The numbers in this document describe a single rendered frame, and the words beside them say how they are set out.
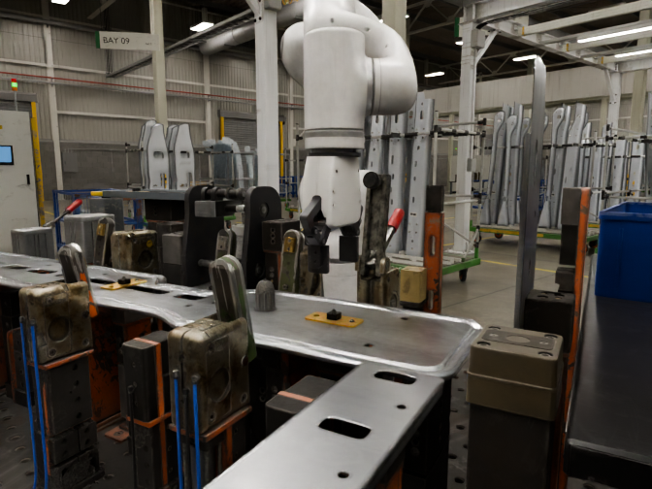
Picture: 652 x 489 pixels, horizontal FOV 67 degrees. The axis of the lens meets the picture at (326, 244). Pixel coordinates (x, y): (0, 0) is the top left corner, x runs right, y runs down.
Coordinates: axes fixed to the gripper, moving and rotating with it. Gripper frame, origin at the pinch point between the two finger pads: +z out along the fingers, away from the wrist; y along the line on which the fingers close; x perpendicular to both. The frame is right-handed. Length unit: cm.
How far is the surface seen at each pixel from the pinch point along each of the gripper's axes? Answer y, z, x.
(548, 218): -784, 69, -37
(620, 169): -967, -7, 59
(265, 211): -20.8, -4.3, -27.7
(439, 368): 9.4, 9.3, 18.6
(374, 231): -14.7, -2.6, -0.2
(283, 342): 10.8, 9.3, -1.8
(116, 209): -34, -1, -92
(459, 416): -37, 39, 10
